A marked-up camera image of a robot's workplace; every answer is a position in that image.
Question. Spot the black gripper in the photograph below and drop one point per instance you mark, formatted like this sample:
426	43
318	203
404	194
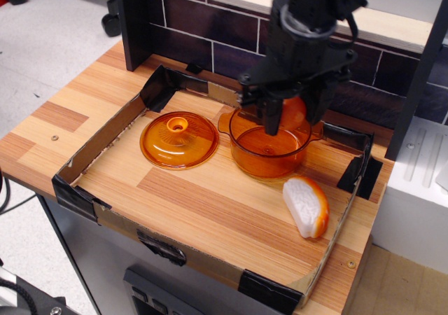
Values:
301	60

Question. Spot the orange toy carrot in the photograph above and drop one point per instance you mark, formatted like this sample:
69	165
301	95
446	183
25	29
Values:
293	114

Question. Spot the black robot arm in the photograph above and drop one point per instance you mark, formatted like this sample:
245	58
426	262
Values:
308	54

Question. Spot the orange transparent pot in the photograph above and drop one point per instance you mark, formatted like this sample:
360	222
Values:
262	155

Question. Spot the orange transparent pot lid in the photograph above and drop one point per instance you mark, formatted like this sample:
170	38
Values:
179	140

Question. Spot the cardboard fence with black tape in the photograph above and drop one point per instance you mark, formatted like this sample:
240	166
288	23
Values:
210	239

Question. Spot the dark brick backsplash panel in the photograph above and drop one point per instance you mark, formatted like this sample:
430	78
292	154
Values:
228	40

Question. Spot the white orange toy bread slice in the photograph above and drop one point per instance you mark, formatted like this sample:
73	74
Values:
308	206

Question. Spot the light wooden shelf board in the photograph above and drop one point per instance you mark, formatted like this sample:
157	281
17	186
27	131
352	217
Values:
373	25

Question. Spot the white side block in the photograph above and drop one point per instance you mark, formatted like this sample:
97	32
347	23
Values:
412	218

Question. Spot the black caster wheel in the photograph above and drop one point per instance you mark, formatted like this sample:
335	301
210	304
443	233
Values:
111	21

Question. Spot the black right shelf post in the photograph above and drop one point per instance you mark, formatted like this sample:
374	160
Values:
421	75

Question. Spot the black shelf post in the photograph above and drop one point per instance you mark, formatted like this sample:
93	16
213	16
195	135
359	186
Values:
421	75
135	28

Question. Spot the black left shelf post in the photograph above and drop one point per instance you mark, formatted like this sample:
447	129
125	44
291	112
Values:
135	28

